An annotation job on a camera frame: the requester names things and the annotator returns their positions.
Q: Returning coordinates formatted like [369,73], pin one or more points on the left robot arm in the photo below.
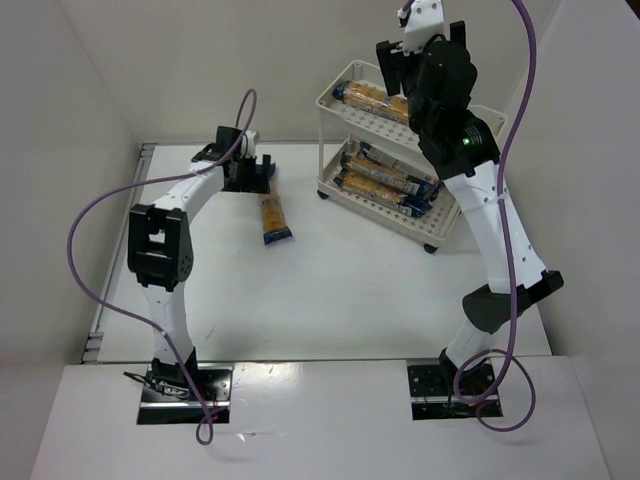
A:
[160,251]

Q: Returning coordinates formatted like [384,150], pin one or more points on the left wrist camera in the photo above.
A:
[249,143]

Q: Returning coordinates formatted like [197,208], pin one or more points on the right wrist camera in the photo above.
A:
[419,21]

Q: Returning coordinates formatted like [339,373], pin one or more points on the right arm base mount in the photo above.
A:
[433,398]

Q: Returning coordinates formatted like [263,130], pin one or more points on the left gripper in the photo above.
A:
[255,176]

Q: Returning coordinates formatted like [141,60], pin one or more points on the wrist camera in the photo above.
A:
[249,143]
[419,21]

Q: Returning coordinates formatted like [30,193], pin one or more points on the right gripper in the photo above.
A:
[392,62]

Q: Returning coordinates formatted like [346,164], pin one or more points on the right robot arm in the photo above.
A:
[462,150]

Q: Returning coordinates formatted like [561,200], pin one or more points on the pasta bag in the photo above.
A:
[372,100]
[377,172]
[275,226]
[381,194]
[423,185]

